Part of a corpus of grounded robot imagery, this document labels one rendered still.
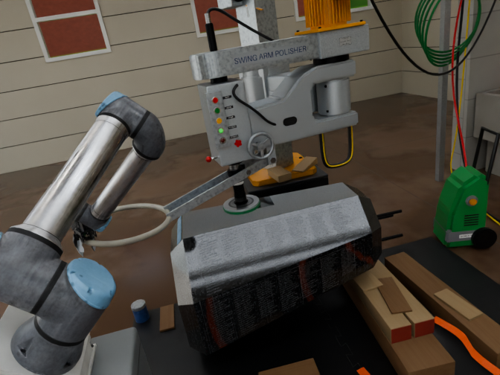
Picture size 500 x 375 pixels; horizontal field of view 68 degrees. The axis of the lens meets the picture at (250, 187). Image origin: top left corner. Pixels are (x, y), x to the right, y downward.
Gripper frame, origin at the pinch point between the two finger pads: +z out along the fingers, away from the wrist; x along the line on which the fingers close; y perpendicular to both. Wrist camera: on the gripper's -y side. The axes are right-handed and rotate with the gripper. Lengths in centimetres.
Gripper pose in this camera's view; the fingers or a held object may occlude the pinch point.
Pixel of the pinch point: (87, 251)
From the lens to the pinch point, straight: 204.9
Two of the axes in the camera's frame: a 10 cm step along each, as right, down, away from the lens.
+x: 6.6, -3.3, 6.8
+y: 7.5, 1.9, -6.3
